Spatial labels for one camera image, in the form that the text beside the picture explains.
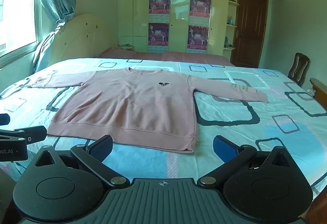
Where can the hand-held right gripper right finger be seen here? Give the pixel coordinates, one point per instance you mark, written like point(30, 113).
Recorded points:
point(224, 148)

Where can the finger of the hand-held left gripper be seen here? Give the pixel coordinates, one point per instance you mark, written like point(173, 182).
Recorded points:
point(4, 119)
point(34, 133)

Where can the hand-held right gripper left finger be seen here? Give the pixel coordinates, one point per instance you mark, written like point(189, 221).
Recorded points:
point(101, 148)

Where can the pink sweatshirt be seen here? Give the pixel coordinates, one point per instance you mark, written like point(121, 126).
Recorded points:
point(132, 106)

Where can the patterned bed sheet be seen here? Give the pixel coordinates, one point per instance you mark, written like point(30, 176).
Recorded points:
point(268, 142)

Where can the stack of books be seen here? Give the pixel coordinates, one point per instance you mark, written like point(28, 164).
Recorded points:
point(126, 47)

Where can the cream headboard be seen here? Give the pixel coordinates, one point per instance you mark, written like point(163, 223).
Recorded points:
point(81, 37)

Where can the dark wooden chair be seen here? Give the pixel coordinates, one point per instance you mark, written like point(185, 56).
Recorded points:
point(299, 68)

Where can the window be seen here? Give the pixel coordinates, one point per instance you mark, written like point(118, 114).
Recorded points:
point(15, 9)

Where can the white corner shelves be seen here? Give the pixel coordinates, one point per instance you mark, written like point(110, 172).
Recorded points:
point(232, 25)

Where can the brown wooden door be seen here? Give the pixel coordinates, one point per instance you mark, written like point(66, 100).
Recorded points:
point(250, 27)

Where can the blue bottle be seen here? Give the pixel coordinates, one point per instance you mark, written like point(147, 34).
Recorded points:
point(230, 20)

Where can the wall poster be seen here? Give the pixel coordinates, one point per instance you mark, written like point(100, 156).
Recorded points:
point(159, 5)
point(200, 8)
point(158, 36)
point(198, 38)

